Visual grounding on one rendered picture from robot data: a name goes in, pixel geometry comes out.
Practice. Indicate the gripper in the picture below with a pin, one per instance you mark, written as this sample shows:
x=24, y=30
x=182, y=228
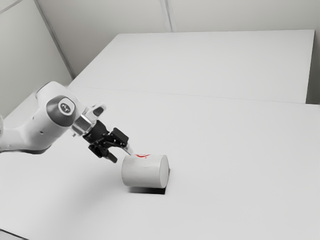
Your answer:
x=98, y=132

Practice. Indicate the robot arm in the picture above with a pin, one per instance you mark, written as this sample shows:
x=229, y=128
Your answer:
x=40, y=125

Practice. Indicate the white mug with red print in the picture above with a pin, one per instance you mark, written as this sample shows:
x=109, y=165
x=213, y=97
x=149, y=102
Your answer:
x=145, y=172

